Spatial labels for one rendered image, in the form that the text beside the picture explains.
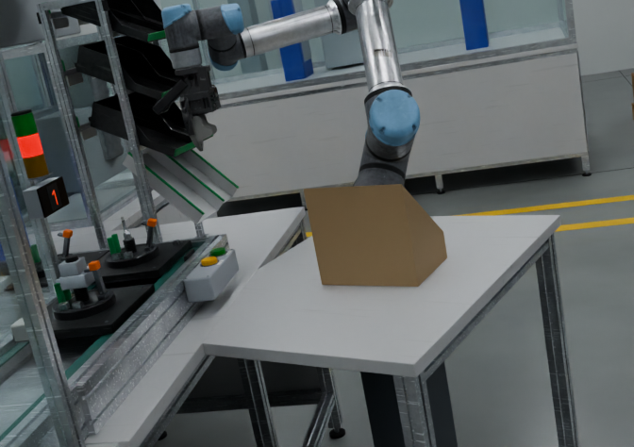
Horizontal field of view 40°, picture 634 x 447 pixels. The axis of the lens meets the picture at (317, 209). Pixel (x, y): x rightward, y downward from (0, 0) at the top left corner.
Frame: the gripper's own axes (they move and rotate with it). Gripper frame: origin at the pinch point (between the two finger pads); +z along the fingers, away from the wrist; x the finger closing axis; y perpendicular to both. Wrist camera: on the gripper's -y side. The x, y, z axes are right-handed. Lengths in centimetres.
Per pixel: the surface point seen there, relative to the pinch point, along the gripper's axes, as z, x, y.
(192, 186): 16.2, 28.7, -15.3
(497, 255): 37, -2, 71
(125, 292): 26.4, -31.4, -13.3
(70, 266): 15.5, -41.1, -19.5
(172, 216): 49, 127, -67
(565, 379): 84, 21, 84
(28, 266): 1, -88, 1
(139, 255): 24.5, -8.4, -19.0
